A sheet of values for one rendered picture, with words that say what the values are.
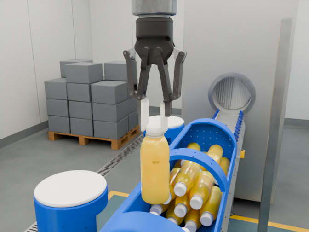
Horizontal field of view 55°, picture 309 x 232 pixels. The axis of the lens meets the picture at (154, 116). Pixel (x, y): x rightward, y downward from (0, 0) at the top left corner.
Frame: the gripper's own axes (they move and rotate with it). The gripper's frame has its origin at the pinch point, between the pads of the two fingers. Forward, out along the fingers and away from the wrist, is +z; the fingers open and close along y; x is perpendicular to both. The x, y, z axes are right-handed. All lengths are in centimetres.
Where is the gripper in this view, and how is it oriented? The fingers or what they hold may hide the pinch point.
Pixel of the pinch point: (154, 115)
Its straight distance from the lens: 63.9
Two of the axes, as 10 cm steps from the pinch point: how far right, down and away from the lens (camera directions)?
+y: -9.4, -0.9, 3.2
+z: 0.0, 9.6, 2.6
